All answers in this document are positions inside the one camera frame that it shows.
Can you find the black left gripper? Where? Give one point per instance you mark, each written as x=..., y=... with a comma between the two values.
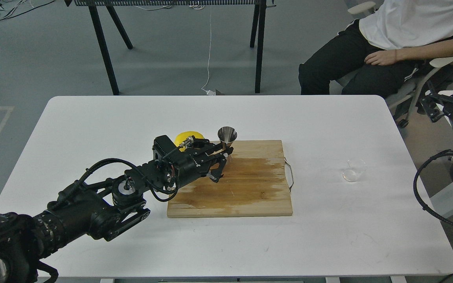
x=178, y=169

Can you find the steel double jigger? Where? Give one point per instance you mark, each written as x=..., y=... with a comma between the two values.
x=227, y=135

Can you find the clear glass measuring cup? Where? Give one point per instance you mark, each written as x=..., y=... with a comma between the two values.
x=354, y=170

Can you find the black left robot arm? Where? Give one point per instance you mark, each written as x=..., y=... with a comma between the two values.
x=105, y=202

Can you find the person's right hand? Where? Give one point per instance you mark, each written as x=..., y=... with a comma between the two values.
x=382, y=58

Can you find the yellow lemon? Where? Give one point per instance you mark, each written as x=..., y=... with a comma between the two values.
x=184, y=136

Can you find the wooden cutting board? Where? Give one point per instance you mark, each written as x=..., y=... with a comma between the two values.
x=254, y=184

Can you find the white office chair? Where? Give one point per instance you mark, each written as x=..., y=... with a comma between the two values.
x=404, y=101

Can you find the seated person white shirt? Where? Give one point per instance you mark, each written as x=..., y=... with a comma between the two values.
x=419, y=30

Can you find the black metal frame table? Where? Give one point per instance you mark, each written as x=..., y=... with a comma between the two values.
x=141, y=34

